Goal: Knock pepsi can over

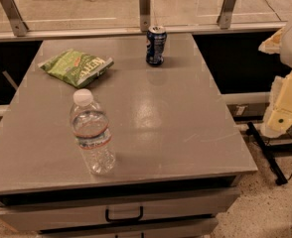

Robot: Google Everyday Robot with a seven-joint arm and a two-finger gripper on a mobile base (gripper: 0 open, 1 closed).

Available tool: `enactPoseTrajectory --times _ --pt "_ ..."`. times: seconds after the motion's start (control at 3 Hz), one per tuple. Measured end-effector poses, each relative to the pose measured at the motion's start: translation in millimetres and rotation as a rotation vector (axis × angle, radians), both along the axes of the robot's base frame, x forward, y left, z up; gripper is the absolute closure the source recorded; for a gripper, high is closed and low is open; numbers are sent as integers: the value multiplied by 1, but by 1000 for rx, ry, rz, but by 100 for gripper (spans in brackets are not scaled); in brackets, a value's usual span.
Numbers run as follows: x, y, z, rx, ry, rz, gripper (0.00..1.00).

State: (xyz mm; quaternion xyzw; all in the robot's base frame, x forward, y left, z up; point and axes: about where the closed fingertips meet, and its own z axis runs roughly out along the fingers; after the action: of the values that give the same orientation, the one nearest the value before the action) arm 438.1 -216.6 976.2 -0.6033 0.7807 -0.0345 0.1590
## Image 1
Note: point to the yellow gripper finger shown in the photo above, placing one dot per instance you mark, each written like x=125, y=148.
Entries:
x=272, y=44
x=278, y=115

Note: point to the blue pepsi can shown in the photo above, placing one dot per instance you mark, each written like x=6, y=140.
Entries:
x=156, y=40

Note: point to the black metal stand leg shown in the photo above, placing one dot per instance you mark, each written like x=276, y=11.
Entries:
x=280, y=178

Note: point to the grey top drawer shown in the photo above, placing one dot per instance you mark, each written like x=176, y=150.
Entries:
x=90, y=212

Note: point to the grey drawer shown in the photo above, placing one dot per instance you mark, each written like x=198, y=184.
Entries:
x=90, y=212
x=187, y=228

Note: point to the grey lower drawer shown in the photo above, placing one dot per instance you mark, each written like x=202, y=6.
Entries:
x=187, y=228

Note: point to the green chip bag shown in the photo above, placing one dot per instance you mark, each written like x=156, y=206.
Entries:
x=75, y=68

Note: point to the clear plastic water bottle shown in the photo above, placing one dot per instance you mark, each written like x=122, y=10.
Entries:
x=90, y=128

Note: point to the right metal bracket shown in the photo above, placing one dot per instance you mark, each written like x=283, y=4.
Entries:
x=225, y=14

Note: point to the metal bracket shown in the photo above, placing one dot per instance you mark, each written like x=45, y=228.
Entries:
x=18, y=26
x=225, y=14
x=144, y=14

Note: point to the middle metal bracket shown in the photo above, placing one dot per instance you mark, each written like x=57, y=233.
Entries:
x=144, y=14

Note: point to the white horizontal rail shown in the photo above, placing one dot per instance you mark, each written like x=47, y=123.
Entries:
x=135, y=31

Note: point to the black drawer handle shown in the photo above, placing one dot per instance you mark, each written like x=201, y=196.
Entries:
x=130, y=214

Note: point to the left metal bracket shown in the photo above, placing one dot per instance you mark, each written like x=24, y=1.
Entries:
x=18, y=26

